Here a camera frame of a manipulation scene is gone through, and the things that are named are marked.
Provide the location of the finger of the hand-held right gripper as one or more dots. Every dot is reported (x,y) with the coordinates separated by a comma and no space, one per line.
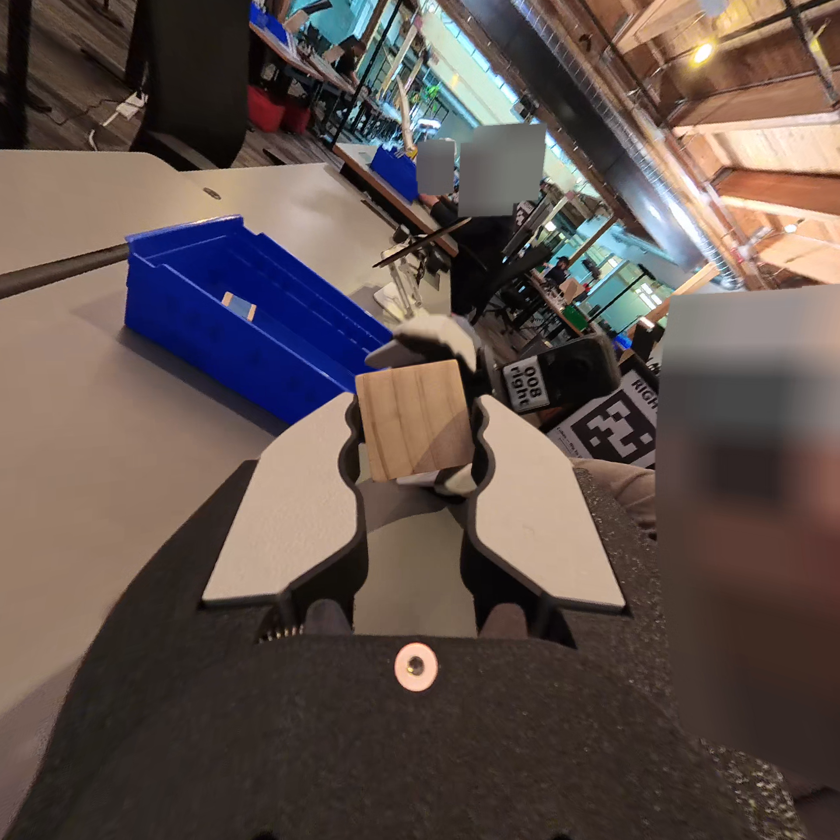
(433,331)
(456,482)

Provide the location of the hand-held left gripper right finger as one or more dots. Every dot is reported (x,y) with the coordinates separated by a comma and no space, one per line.
(544,525)

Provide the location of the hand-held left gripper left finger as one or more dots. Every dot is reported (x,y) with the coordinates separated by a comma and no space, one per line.
(289,518)

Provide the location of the wooden cube with blue stripe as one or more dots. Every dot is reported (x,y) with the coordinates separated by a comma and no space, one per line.
(410,420)
(239,306)

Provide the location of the blue plastic bin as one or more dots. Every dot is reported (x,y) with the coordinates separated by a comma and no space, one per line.
(269,19)
(394,170)
(197,315)

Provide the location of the dark flat panel on stand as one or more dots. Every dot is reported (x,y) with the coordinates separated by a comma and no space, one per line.
(420,243)

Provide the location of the black office chair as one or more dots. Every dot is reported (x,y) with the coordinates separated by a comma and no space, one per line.
(190,65)
(518,269)

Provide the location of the wooden-edged work table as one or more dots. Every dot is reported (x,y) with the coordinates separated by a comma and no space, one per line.
(367,161)

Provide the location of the red storage box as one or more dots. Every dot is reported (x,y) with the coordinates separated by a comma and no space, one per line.
(297,117)
(266,108)

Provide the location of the ceiling light bulb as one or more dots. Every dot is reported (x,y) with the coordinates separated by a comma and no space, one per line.
(702,52)

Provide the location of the white power strip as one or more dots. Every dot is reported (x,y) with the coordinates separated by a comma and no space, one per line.
(126,108)

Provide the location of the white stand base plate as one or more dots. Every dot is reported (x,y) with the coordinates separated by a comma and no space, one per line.
(394,302)

